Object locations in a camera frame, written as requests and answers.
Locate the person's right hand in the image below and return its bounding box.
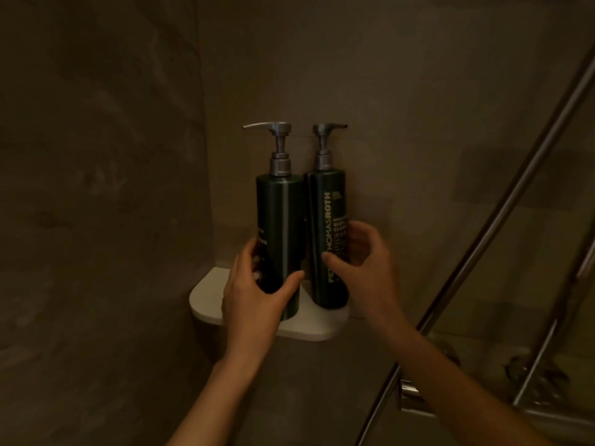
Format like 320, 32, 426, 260
322, 220, 404, 331

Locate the person's left hand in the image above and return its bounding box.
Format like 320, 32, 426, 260
221, 235, 306, 367

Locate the dark green lettered pump bottle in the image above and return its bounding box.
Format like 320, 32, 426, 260
303, 123, 352, 311

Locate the person's left forearm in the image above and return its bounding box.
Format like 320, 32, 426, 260
166, 355, 270, 446

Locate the white corner shelf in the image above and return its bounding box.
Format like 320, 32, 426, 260
189, 266, 350, 342

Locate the chrome shower mixer valve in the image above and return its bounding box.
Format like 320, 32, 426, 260
397, 336, 595, 428

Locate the chrome shower rail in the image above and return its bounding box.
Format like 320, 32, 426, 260
354, 55, 595, 446

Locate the chrome shower hose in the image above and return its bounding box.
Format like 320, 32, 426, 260
511, 237, 595, 409

